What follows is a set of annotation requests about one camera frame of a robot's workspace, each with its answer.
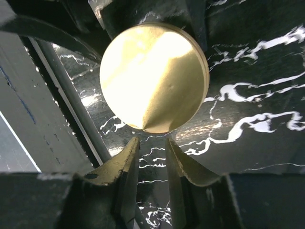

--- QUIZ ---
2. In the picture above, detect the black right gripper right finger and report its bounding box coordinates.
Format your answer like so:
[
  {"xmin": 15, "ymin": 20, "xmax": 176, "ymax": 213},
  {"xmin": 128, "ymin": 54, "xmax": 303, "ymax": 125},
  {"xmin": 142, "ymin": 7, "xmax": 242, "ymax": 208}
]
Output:
[{"xmin": 165, "ymin": 138, "xmax": 305, "ymax": 229}]

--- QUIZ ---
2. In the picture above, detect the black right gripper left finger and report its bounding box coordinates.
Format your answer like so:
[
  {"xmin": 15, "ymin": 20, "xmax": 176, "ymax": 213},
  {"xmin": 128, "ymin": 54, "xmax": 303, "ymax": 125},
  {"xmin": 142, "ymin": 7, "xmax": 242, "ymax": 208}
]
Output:
[{"xmin": 0, "ymin": 137, "xmax": 140, "ymax": 229}]

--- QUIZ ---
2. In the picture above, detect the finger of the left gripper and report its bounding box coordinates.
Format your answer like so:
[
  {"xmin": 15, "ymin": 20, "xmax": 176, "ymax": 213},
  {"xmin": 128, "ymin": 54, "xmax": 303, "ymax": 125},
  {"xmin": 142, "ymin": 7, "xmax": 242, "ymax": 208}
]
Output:
[
  {"xmin": 0, "ymin": 0, "xmax": 105, "ymax": 62},
  {"xmin": 101, "ymin": 0, "xmax": 207, "ymax": 51}
]

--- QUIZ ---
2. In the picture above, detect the gold jar lid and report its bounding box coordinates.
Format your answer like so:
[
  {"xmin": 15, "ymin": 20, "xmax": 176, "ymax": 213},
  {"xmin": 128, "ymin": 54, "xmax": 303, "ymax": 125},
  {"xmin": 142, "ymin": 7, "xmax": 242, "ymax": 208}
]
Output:
[{"xmin": 100, "ymin": 23, "xmax": 210, "ymax": 134}]

